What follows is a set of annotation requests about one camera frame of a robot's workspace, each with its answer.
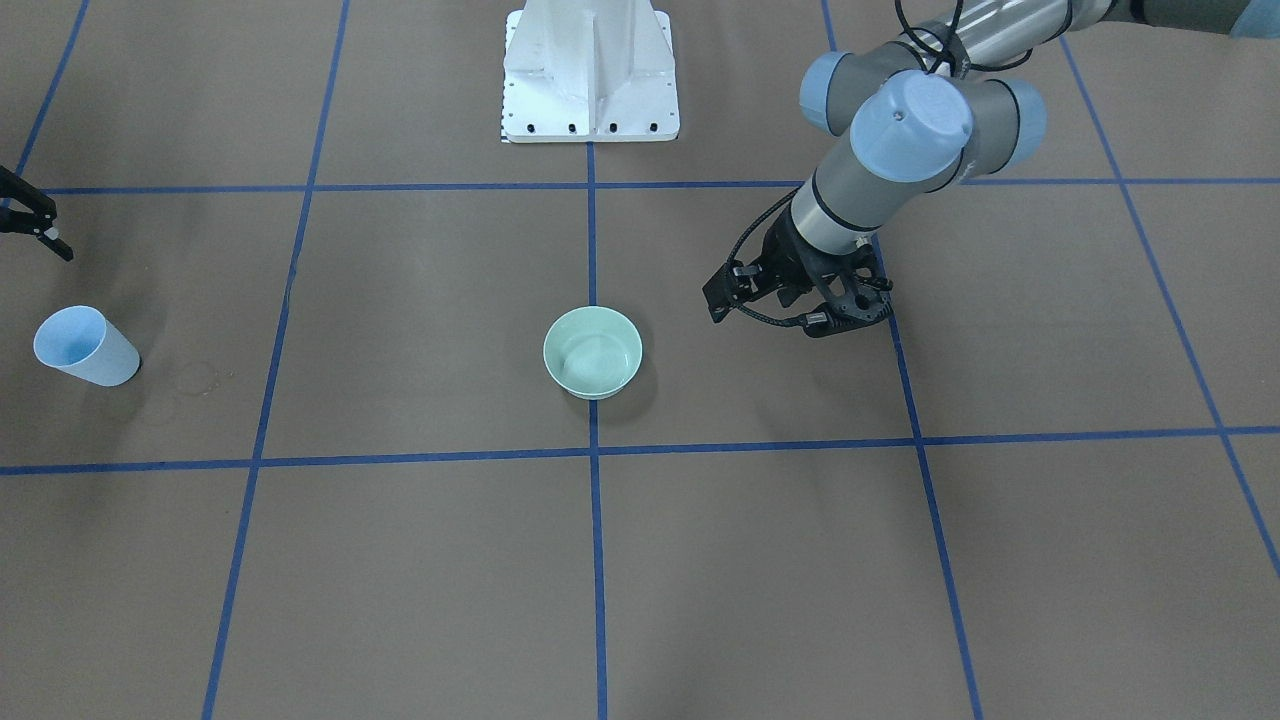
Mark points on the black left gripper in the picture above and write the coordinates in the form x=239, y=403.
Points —
x=786, y=256

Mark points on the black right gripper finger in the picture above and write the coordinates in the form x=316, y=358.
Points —
x=27, y=210

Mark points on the light blue plastic cup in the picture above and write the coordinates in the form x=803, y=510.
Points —
x=80, y=341

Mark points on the green ceramic bowl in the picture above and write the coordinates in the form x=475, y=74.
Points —
x=592, y=352

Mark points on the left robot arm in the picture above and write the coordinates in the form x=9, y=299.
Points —
x=922, y=112

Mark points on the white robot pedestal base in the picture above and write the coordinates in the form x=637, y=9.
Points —
x=589, y=72

